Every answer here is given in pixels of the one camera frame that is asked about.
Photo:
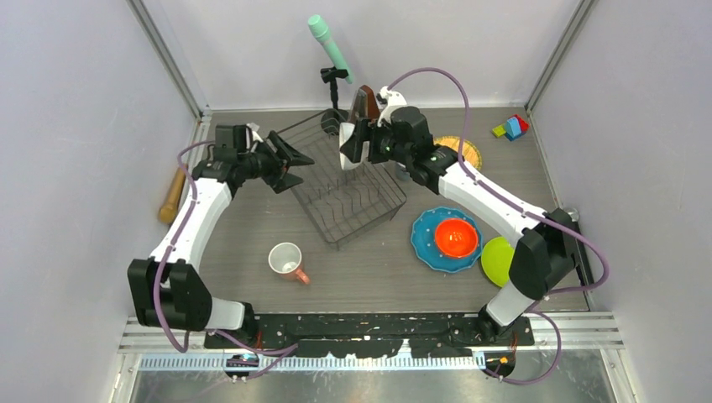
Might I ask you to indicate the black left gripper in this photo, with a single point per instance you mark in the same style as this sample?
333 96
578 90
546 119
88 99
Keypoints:
287 154

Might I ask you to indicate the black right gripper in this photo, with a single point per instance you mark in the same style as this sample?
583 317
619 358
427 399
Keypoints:
363 133

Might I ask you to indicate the woven bamboo plate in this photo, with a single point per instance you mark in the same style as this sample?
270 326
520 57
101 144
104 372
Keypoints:
470 152

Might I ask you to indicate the blue polka dot plate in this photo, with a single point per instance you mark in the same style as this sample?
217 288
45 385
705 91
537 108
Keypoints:
424 240

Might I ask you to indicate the orange bowl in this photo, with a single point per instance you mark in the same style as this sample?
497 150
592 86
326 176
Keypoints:
456 238

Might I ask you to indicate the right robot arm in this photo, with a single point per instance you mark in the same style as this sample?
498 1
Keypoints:
543 242

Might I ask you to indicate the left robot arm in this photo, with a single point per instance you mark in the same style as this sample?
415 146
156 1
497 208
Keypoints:
166 288

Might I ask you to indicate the black microphone stand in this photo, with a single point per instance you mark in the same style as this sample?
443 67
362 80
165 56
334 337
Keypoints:
334 103

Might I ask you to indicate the brown wooden metronome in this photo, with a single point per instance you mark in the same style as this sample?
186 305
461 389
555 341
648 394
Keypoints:
364 105

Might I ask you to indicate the grey ceramic mug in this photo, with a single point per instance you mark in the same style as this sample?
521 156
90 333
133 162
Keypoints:
402 173

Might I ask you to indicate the pink floral mug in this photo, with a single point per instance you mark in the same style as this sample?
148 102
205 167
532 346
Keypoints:
286 260

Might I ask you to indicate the mint green microphone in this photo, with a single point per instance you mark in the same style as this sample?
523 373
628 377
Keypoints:
322 34

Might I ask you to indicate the wooden rolling pin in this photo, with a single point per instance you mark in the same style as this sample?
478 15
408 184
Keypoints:
170 206

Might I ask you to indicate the colourful toy blocks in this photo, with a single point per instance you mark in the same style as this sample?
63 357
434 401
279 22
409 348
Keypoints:
513 128

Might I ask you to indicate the lime green plate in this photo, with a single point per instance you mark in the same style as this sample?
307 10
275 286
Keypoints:
496 259

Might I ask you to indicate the black handheld microphone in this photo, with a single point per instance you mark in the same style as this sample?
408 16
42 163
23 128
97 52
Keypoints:
573 213

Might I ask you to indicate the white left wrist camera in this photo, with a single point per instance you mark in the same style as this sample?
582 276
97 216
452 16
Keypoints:
253 133

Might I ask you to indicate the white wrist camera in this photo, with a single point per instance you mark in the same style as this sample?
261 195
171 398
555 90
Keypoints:
253 133
388 101

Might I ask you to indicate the dark wire dish rack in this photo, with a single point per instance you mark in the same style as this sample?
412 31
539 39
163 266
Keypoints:
341 204

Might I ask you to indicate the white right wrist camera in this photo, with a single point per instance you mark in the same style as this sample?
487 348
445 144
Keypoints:
388 101

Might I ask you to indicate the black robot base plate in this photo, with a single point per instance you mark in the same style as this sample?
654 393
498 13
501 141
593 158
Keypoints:
372 335

